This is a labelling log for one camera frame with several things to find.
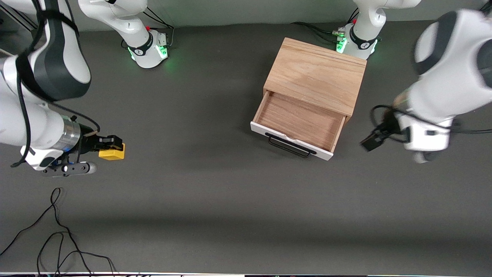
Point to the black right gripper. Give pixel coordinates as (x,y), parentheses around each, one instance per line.
(88,141)

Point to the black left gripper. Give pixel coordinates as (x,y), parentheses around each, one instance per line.
(389,128)

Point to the yellow cube block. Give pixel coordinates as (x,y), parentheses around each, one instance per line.
(111,154)

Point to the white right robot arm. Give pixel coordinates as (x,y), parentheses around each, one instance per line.
(23,123)

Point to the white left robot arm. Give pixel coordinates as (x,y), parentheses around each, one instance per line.
(449,77)

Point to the wooden drawer cabinet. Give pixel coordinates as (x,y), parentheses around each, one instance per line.
(315,69)

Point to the dark grey table mat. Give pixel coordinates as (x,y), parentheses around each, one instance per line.
(246,200)

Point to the aluminium frame rail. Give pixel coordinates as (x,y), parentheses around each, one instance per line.
(15,17)

